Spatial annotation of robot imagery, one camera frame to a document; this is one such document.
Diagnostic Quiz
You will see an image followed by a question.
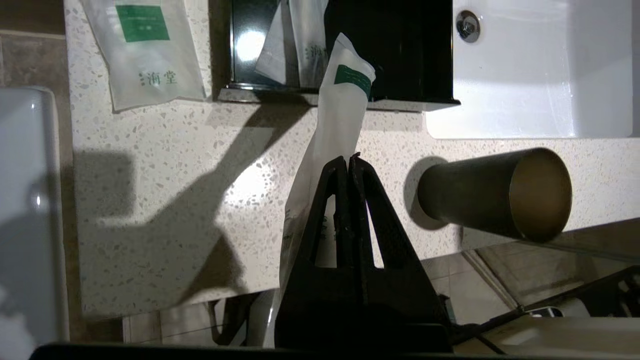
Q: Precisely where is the long white packet green label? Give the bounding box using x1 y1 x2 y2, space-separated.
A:
272 32 377 351
255 0 301 87

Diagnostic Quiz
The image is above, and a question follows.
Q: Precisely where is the white sink basin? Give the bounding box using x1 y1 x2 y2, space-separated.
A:
425 0 640 141

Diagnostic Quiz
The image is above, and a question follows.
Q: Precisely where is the chrome drain plug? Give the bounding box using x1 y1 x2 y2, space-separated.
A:
455 10 481 43

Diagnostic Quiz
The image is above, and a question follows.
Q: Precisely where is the black plastic tray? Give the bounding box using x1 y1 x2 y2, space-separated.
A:
217 0 461 112

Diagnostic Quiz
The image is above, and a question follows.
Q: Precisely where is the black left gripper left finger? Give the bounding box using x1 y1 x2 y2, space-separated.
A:
275 156 357 350

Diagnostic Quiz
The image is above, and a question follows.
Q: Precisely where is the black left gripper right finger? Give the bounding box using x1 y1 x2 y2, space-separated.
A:
349 153 453 352

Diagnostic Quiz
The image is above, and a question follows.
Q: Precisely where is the round black dish metal centre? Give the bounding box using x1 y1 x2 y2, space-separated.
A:
416 147 574 244

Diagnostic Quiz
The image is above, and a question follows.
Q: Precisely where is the small square packet green label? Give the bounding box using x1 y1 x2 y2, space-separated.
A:
80 0 207 112

